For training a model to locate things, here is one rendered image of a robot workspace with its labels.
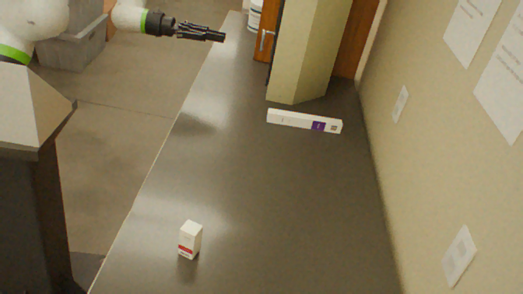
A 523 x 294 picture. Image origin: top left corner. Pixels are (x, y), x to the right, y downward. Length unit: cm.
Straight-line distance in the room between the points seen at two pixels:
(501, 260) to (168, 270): 67
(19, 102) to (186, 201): 52
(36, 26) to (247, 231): 80
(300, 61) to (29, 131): 93
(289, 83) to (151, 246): 88
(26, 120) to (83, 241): 113
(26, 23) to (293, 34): 85
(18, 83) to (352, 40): 135
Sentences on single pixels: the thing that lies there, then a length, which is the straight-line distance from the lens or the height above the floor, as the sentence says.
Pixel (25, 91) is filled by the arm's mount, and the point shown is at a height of 112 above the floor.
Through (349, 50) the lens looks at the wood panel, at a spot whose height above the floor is 107.
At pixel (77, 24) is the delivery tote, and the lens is 367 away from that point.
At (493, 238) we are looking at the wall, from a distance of 88.
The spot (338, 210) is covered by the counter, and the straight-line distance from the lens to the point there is 127.
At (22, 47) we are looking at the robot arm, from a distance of 147.
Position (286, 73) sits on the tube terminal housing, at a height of 107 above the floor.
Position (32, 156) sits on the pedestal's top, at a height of 92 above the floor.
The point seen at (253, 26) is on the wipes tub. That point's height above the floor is 97.
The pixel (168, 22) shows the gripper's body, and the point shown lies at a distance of 168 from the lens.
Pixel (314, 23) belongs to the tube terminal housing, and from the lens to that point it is 159.
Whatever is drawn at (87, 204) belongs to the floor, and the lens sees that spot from 255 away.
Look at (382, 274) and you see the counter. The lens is 116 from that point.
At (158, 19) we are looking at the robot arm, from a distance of 168.
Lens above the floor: 176
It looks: 35 degrees down
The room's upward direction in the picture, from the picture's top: 12 degrees clockwise
